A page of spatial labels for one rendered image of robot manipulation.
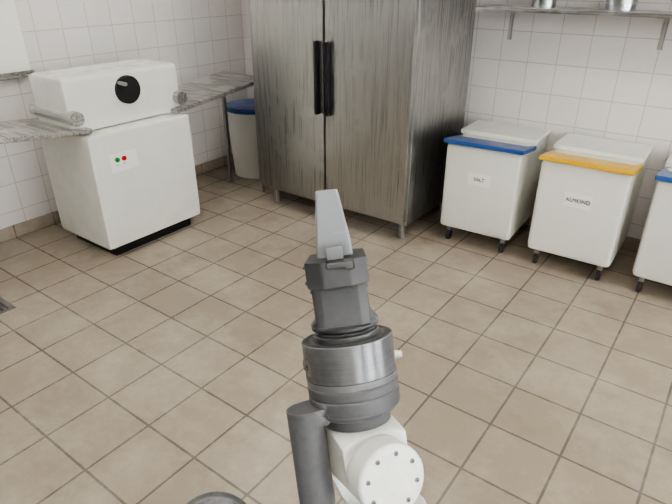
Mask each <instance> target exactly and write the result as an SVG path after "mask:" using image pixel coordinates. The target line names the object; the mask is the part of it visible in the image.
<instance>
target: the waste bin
mask: <svg viewBox="0 0 672 504"><path fill-rule="evenodd" d="M227 114H228V125H229V133H230V140H231V146H232V153H233V159H234V165H235V172H236V174H237V175H238V176H240V177H243V178H248V179H260V178H259V163H258V148H257V133H256V118H255V103H254V98H252V99H240V100H235V101H231V102H228V103H227Z"/></svg>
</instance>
